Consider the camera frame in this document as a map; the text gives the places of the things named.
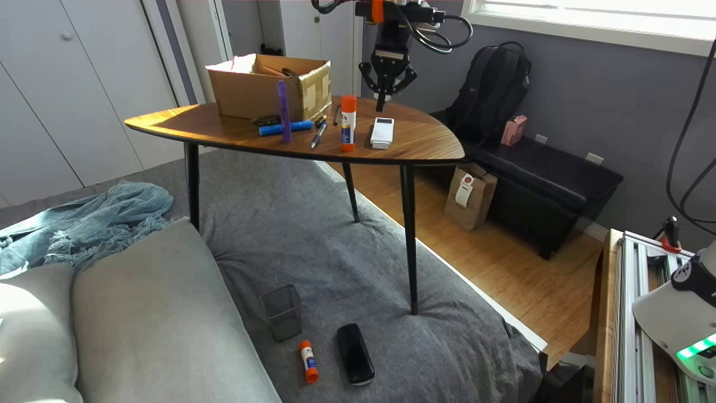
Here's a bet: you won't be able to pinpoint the light grey pillow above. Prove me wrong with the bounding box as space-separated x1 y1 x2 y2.
0 263 84 403

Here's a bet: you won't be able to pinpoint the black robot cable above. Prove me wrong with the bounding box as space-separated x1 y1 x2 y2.
308 0 477 57

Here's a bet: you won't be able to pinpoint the aluminium robot stand frame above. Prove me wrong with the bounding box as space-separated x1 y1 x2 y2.
592 227 716 403

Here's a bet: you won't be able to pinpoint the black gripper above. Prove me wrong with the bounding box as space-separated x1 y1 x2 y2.
359 17 419 115

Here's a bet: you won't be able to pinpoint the purple marker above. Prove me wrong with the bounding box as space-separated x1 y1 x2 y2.
276 77 294 146

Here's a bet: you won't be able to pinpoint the crumpled light blue blanket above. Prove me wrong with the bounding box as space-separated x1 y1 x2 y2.
0 180 177 277

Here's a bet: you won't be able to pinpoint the white door grey stripe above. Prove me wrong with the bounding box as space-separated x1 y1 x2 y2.
140 0 234 108

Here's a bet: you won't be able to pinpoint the brown paper bag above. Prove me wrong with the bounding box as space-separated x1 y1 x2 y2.
442 164 498 232

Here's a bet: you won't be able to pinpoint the white wardrobe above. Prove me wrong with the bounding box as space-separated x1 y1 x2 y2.
0 0 187 209

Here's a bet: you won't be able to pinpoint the clear plastic cup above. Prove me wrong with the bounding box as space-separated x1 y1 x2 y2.
260 283 307 345

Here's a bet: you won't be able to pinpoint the white window frame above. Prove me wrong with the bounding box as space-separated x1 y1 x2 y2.
461 0 716 59

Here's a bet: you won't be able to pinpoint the large orange glue stick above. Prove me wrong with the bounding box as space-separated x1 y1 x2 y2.
337 93 361 155

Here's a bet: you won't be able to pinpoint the small orange glue stick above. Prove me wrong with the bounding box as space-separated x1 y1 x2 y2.
297 338 322 388

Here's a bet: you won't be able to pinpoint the small pink item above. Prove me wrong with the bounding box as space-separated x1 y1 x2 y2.
498 111 531 147

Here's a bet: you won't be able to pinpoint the large grey pillow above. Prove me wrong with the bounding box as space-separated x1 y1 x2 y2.
71 218 284 403

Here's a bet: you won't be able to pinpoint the blue marker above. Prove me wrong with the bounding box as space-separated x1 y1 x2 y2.
257 119 317 139

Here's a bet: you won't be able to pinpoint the wooden side table black legs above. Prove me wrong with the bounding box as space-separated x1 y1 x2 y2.
123 97 468 316

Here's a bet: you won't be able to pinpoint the black hanging cable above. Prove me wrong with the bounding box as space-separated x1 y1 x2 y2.
665 40 716 237

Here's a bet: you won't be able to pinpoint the red black clamp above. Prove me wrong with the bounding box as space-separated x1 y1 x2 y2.
655 213 685 252

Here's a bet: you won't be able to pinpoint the black leather bench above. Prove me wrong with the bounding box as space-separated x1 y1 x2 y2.
446 132 625 263

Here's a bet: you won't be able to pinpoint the black oblong case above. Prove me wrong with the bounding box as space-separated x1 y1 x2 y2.
332 321 379 388

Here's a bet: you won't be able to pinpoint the open cardboard box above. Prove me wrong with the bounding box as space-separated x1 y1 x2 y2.
203 51 334 126

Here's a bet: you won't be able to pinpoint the black backpack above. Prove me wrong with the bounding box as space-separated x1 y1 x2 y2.
434 40 534 147

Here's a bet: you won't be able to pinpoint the white remote control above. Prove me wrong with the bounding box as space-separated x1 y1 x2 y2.
366 115 398 149

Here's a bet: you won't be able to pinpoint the dark pen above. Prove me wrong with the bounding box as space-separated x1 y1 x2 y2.
307 119 332 152

